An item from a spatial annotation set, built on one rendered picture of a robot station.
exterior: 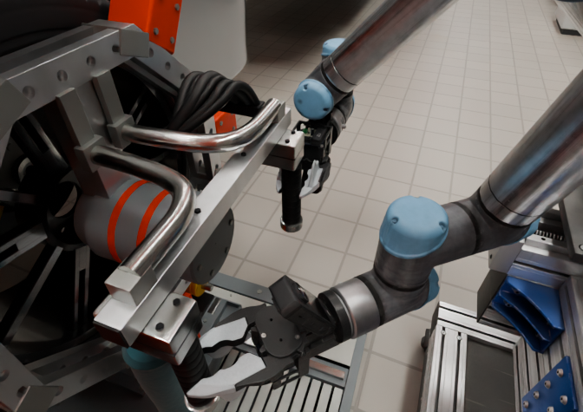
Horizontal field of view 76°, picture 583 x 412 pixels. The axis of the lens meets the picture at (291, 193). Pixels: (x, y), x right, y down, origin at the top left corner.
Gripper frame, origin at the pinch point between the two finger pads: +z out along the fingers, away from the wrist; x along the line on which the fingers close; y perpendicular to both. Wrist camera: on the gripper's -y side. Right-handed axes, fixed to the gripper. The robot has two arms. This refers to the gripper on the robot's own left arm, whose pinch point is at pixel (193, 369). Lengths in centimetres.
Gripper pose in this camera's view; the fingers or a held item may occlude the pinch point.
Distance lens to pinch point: 49.7
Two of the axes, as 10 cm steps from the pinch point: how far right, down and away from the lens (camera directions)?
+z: -9.0, 2.8, -3.3
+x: -4.3, -5.9, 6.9
